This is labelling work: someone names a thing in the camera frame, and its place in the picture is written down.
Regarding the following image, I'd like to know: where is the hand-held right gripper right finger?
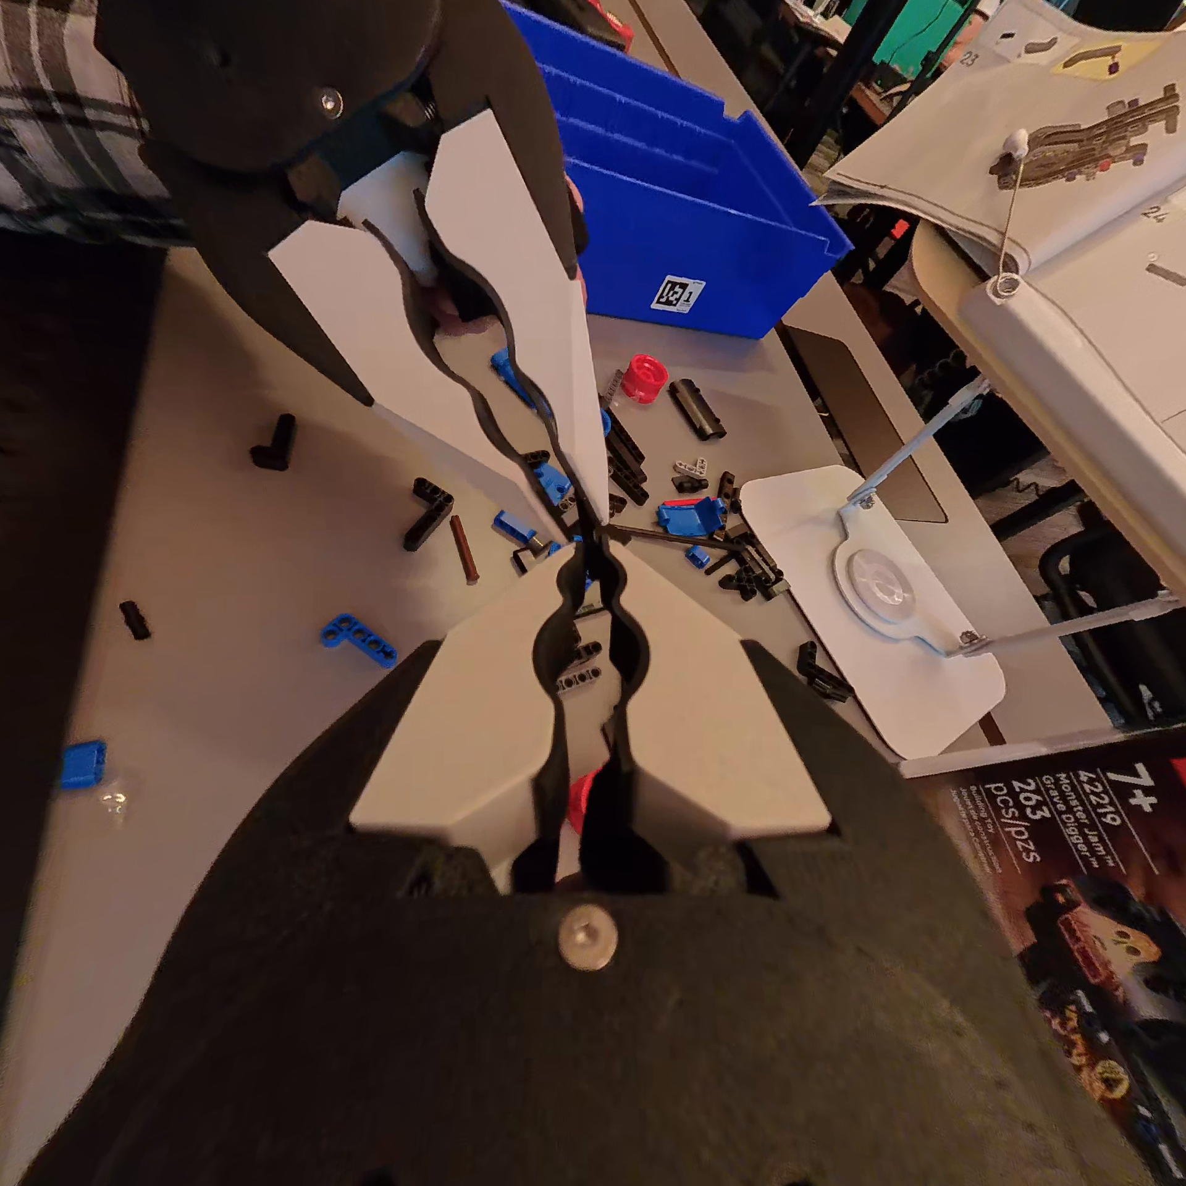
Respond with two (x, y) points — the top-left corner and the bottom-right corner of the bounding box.
(597, 546), (833, 845)

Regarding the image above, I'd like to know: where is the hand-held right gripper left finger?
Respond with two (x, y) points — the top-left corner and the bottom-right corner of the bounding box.
(349, 546), (584, 845)

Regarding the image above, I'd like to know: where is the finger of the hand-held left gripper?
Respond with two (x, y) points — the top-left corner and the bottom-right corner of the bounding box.
(267, 220), (573, 543)
(412, 108), (614, 526)

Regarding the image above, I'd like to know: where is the blue small L beam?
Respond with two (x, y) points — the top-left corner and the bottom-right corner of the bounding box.
(319, 612), (399, 670)

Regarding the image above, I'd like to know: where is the pile of black beams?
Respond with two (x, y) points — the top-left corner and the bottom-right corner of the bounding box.
(514, 369), (854, 705)

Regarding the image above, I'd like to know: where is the person's left forearm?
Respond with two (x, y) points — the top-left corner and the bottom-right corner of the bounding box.
(0, 0), (190, 249)

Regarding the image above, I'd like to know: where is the grey desk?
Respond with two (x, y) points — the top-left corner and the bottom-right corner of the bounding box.
(0, 245), (1112, 1159)

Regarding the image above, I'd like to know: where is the person's left hand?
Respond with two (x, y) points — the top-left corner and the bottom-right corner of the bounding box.
(421, 278), (505, 335)

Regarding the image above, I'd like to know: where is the black small L beam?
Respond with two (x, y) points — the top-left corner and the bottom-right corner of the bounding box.
(248, 413), (298, 471)

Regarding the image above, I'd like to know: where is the book stand with white base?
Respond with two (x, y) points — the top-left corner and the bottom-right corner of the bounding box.
(741, 221), (1186, 756)

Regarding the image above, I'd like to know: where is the blue tagged plastic bin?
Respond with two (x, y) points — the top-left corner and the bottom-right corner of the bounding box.
(500, 0), (854, 341)

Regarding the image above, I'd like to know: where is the black large L beam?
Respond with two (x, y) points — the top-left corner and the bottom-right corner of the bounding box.
(402, 477), (454, 551)

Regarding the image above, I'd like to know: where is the blue hinged panel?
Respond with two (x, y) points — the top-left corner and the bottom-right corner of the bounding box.
(656, 496), (728, 539)

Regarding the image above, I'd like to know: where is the black cylindrical panel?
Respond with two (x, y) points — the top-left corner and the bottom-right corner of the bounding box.
(669, 378), (727, 438)

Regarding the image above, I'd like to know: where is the monster truck toy set box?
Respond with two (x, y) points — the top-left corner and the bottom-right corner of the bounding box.
(912, 741), (1186, 1186)

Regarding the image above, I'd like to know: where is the green bin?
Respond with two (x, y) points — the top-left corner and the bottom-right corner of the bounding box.
(871, 0), (978, 70)

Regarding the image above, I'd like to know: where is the instruction booklet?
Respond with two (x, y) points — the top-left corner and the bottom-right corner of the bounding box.
(815, 0), (1186, 279)

